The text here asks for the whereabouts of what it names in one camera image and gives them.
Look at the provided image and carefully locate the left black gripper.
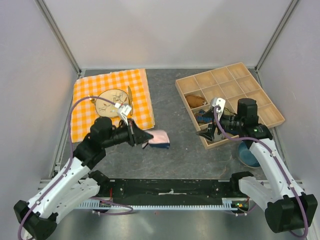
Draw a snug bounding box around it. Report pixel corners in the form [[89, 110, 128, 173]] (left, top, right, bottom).
[[103, 117, 154, 148]]

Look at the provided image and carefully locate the pink underwear navy trim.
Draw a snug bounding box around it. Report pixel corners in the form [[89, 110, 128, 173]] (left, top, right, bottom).
[[147, 130, 171, 149]]

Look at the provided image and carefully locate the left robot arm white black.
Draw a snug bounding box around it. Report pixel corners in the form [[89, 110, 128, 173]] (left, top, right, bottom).
[[13, 117, 153, 240]]

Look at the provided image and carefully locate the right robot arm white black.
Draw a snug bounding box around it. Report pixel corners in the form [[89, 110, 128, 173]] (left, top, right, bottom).
[[197, 97, 318, 239]]

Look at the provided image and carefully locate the striped rolled sock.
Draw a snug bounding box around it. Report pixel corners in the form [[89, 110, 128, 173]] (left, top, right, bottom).
[[193, 109, 213, 124]]

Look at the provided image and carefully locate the brown rolled cloth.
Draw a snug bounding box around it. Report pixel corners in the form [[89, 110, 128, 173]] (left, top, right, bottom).
[[185, 94, 207, 108]]

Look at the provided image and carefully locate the blue ceramic bowl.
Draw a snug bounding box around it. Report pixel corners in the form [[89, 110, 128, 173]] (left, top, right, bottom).
[[237, 141, 260, 168]]

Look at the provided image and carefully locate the gold knife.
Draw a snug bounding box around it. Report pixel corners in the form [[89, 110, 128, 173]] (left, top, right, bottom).
[[127, 86, 133, 111]]

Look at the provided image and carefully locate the beige floral plate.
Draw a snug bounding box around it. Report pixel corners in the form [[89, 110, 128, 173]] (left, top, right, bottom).
[[94, 89, 129, 119]]

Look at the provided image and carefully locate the wooden compartment tray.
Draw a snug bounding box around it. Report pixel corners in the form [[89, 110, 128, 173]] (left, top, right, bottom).
[[174, 62, 286, 151]]

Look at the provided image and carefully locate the gold fork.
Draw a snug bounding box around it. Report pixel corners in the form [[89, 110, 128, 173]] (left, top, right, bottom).
[[89, 98, 96, 104]]

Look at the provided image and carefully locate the orange white checkered cloth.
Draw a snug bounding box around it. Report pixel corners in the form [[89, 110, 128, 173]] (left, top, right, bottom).
[[70, 68, 155, 143]]

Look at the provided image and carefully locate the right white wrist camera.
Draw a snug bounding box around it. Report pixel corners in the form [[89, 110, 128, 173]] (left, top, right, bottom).
[[209, 97, 226, 121]]

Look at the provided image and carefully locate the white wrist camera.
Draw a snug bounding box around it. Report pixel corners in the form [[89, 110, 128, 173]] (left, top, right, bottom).
[[209, 97, 226, 121], [114, 102, 132, 121]]

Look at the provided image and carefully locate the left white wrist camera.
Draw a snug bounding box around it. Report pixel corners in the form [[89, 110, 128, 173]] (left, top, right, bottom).
[[114, 102, 132, 121]]

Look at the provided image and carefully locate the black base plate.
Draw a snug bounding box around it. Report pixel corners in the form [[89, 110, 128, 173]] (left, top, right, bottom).
[[97, 178, 247, 207]]

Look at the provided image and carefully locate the white slotted cable duct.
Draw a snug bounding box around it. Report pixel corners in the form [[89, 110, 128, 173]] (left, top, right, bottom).
[[75, 198, 249, 211]]

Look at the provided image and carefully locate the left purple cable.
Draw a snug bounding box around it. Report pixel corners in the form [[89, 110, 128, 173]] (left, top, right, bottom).
[[16, 95, 126, 240]]

